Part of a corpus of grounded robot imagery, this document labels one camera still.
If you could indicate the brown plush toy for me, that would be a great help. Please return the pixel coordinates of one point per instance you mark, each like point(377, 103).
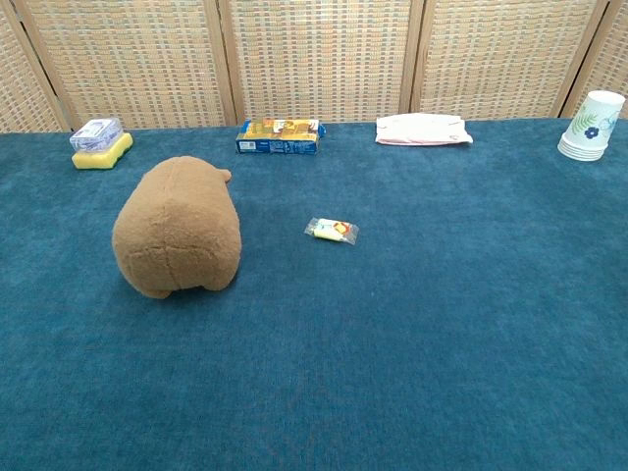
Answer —
point(176, 230)

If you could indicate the small wrapped candy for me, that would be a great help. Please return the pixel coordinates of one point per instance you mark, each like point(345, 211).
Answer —
point(331, 231)

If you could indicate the blue table cloth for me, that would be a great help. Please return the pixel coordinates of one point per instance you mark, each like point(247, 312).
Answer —
point(373, 319)

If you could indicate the blue and yellow snack box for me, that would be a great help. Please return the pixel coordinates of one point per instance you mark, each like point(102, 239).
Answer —
point(278, 137)

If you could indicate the white pink folded cloth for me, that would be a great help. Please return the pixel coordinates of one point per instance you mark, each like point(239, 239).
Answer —
point(422, 129)

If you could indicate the woven folding screen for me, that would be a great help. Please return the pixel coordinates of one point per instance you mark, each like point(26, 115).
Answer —
point(314, 59)

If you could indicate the yellow sponge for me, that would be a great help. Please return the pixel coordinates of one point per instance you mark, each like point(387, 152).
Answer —
point(100, 157)

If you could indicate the clear plastic box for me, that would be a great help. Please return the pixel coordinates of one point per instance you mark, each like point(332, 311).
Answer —
point(95, 133)

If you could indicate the stack of floral paper cups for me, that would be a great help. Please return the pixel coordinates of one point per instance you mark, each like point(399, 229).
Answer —
point(591, 127)

